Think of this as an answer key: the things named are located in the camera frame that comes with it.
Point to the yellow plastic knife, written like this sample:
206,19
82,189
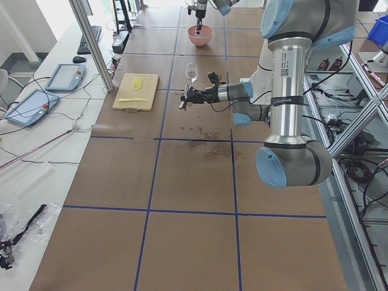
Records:
132,100

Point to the blue teach pendant near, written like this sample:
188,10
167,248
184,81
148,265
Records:
32,108

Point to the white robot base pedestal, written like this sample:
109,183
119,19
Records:
264,67

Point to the pink bowl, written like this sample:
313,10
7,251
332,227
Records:
207,31

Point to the blue teach pendant far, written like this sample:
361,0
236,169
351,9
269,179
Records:
66,78

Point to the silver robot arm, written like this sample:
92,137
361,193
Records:
291,30
223,6

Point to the aluminium frame post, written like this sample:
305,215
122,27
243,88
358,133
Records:
83,21

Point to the black ice tongs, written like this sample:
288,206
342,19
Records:
198,24

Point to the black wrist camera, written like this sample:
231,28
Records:
214,78

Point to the blue teach pendant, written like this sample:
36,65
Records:
32,108
66,78

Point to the black computer mouse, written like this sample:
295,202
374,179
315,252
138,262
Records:
79,60

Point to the clear wine glass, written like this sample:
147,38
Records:
191,70

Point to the blue storage bin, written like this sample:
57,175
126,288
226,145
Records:
379,31

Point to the bamboo cutting board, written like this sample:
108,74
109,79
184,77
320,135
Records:
147,90

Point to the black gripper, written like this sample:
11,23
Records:
210,93
200,6

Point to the pile of clear ice cubes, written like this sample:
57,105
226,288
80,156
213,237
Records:
199,34

